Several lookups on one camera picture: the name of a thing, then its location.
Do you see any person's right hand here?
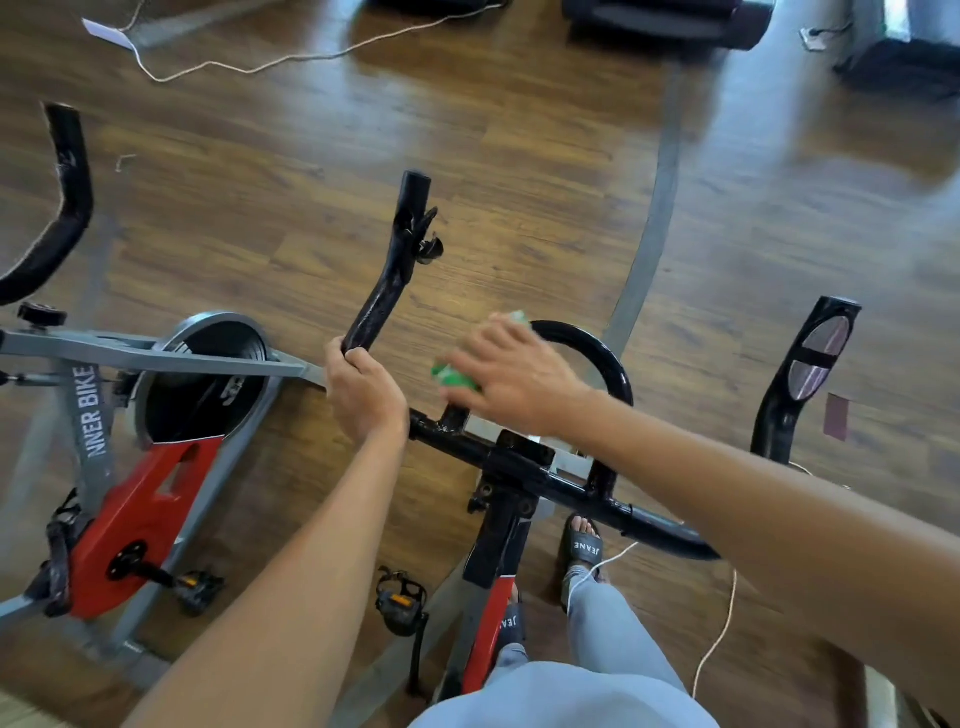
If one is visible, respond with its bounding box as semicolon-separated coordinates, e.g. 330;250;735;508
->
442;312;594;440

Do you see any white power strip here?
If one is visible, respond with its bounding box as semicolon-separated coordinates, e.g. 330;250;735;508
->
82;18;137;44

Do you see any white floor cable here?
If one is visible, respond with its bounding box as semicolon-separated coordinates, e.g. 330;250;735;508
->
82;0;509;84

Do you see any red and grey spin bike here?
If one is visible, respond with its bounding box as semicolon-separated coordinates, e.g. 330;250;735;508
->
0;102;329;662
342;169;864;707

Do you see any person's left forearm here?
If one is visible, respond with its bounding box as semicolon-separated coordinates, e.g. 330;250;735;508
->
127;417;410;728

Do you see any thin white cable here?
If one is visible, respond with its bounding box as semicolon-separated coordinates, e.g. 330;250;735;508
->
570;457;857;702

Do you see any green checkered cleaning cloth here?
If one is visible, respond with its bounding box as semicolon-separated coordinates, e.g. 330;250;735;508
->
432;310;530;395

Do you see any small grey floor plug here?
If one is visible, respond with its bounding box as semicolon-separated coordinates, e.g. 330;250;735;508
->
799;22;854;53

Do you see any black sandal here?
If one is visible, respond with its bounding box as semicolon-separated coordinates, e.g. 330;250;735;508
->
495;592;527;654
558;514;606;609

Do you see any person's left hand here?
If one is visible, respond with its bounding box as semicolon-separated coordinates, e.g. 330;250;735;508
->
325;337;411;447

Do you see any person's right forearm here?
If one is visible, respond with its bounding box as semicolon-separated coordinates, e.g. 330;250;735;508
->
577;390;960;677

